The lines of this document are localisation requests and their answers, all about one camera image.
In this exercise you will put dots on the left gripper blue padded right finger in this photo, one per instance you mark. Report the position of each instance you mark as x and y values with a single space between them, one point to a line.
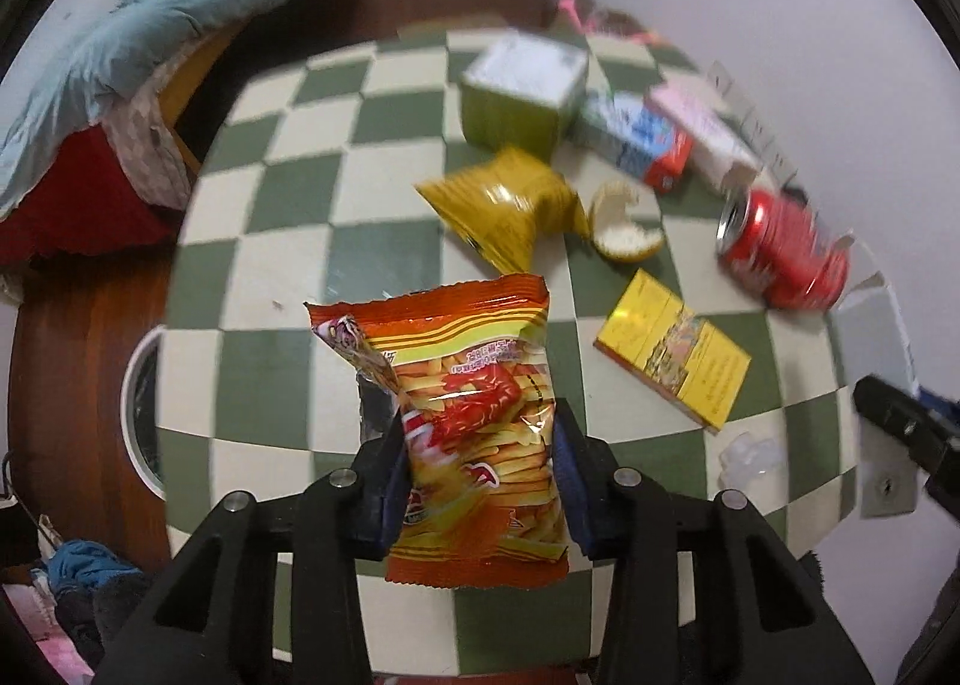
583 467

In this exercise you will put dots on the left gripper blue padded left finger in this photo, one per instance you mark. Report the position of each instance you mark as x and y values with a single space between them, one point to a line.
384 467

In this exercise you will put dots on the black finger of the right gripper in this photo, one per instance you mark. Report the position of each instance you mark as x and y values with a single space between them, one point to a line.
925 423

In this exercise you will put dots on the orange chips bag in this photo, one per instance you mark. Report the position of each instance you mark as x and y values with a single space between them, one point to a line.
469 429

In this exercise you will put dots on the red soda can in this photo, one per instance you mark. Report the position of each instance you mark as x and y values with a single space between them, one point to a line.
773 247

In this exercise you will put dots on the green white medicine box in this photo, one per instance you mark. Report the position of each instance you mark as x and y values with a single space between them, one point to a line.
522 92

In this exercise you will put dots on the white round trash bin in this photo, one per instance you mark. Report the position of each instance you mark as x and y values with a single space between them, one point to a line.
139 410

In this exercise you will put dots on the white blue long box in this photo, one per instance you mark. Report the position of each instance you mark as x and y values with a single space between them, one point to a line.
877 363

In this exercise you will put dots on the yellow flat packet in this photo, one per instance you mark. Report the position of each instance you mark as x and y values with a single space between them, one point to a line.
678 353

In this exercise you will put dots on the clear plastic cup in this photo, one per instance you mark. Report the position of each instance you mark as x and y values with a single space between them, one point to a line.
747 459

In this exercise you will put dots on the green white checkered tablecloth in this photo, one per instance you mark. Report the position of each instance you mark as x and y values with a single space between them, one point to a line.
311 195

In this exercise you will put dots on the yellow snack bag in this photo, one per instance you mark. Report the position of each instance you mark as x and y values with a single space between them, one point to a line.
503 207

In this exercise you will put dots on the blue cloth pile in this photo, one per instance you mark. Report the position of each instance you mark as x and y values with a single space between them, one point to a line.
84 564

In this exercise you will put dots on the blue red milk carton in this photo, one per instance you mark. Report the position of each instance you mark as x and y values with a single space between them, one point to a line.
622 129

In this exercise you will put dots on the pink white box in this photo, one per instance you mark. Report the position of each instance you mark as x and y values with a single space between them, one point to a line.
718 155

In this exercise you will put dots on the red bed sheet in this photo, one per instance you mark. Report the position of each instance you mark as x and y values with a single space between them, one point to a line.
84 205

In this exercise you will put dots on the patterned grey pink blanket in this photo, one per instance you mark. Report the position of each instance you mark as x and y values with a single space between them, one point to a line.
143 143

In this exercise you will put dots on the pink plush toy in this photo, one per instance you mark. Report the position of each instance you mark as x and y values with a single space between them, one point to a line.
586 17

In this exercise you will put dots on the white wall power strip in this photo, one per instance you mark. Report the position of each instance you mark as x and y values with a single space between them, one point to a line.
752 127

